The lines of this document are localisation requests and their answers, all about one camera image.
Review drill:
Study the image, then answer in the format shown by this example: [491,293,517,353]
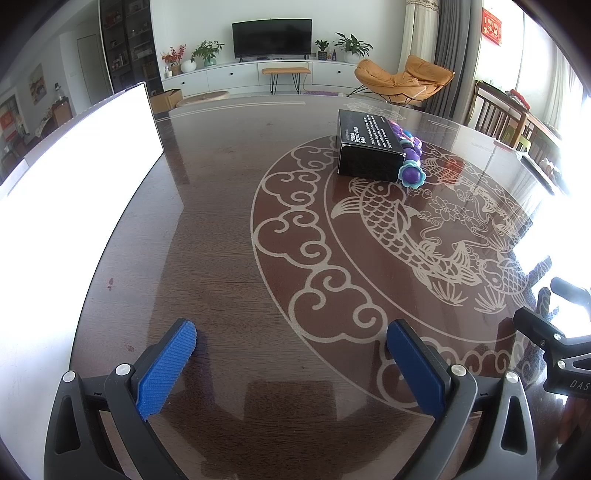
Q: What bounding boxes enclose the black flat object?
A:
[519,152,557,195]

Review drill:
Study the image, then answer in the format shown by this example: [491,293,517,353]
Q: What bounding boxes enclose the orange lounge chair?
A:
[348,55,456,106]

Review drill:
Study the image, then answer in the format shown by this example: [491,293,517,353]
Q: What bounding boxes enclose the wooden bench black legs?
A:
[262,67,311,95]

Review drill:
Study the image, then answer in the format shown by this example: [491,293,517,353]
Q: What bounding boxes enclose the green plastic stool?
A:
[503,127,530,151]

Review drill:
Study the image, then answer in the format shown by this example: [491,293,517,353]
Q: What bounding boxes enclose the white sheer curtain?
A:
[547,46,583,144]

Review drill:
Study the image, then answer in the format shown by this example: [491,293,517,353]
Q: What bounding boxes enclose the black television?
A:
[232,19,313,61]

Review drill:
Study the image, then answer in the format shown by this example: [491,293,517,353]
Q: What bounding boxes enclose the red wall hanging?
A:
[482,7,503,46]

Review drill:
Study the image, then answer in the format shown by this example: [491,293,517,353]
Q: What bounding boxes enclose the black box white print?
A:
[336,109,407,182]

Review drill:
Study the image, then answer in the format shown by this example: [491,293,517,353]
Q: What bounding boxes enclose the beige round floor cushion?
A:
[178,91,230,107]

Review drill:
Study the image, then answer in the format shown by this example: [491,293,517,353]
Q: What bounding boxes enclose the cardboard box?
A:
[150,89,184,114]

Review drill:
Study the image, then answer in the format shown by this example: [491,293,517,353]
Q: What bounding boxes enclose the white storage box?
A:
[0,82,165,467]

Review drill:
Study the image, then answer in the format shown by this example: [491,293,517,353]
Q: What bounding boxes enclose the cloth covered standing air conditioner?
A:
[404,0,442,70]

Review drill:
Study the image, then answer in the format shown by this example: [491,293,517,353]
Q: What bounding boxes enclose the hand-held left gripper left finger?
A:
[45,318,198,480]

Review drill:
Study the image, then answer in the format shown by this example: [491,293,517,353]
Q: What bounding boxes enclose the green potted plant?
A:
[191,41,225,68]

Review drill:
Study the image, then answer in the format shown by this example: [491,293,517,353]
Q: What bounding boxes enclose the purple toy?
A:
[387,119,425,189]

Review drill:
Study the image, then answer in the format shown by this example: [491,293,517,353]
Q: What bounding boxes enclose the grey curtain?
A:
[425,0,484,123]

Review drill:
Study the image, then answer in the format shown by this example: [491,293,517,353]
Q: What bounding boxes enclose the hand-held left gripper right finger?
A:
[386,319,539,480]

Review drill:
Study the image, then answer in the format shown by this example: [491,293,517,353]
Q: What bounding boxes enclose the person's right hand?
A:
[560,398,591,456]

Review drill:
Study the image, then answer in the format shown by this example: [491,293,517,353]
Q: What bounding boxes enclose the red flower plant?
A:
[161,45,188,76]

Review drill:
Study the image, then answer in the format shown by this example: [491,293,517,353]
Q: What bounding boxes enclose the large leafy potted plant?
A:
[333,32,374,64]

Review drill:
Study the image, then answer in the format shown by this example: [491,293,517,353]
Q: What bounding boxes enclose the framed wall painting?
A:
[28,64,47,106]

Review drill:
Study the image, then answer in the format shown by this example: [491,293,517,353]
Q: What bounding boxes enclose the brown patterned wooden desktop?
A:
[69,92,591,480]

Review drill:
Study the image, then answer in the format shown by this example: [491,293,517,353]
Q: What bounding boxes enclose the dark glass display cabinet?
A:
[98,0,164,96]

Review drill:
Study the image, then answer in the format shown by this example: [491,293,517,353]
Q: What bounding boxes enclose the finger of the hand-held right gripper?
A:
[514,307,579,357]
[549,277,591,306]

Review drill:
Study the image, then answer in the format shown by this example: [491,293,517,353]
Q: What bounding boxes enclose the white TV cabinet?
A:
[168,60,370,98]

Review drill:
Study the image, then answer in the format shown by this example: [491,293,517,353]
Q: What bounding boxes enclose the brown dining chair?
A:
[51,97,73,126]

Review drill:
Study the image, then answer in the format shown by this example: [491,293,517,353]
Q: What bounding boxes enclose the dark wooden chair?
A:
[522,124,562,162]
[466,80,527,140]

